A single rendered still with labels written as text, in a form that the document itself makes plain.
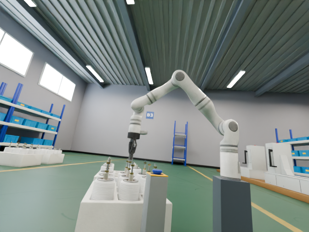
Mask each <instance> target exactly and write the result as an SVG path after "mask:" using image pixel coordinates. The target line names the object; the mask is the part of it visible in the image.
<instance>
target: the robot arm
mask: <svg viewBox="0 0 309 232"><path fill-rule="evenodd" d="M179 87H181V88H182V89H183V90H184V91H185V92H186V93H187V95H188V97H189V98H190V100H191V102H192V103H193V105H194V106H195V107H196V108H197V109H198V110H199V111H200V112H201V113H202V114H203V115H204V116H205V117H206V118H207V119H208V120H209V121H210V123H211V124H212V125H213V126H214V128H215V129H216V130H217V131H218V132H219V133H220V134H221V135H222V136H224V138H223V140H222V141H221V142H220V178H223V179H228V180H240V181H241V175H240V162H239V161H238V143H239V125H238V123H237V122H236V121H235V120H232V119H229V120H225V121H224V120H223V119H221V118H220V116H219V115H218V114H217V113H216V110H215V107H214V104H213V102H212V101H211V100H210V99H209V98H208V97H207V96H206V95H205V94H204V93H203V92H202V91H201V90H200V89H199V88H198V87H197V86H196V85H195V84H194V83H193V82H192V81H191V79H190V78H189V77H188V75H187V74H186V73H185V72H184V71H182V70H176V71H175V72H174V73H173V75H172V78H171V79H170V80H169V81H168V82H167V83H166V84H164V85H162V86H160V87H158V88H156V89H154V90H152V91H151V92H149V93H148V94H146V95H145V96H142V97H139V98H137V99H135V100H134V101H133V102H132V103H131V108H132V109H133V110H134V113H133V115H132V116H131V119H130V125H129V129H128V135H127V138H129V139H131V140H130V142H129V149H128V152H129V158H128V160H129V161H132V160H133V154H134V153H135V150H136V147H137V143H136V140H137V139H140V135H146V134H148V131H146V130H144V131H142V130H141V121H142V117H143V113H144V106H145V105H147V104H148V105H151V104H153V103H154V102H155V101H157V100H159V99H160V98H161V97H163V96H164V95H166V94H167V93H169V92H170V91H172V90H174V89H177V88H179Z"/></svg>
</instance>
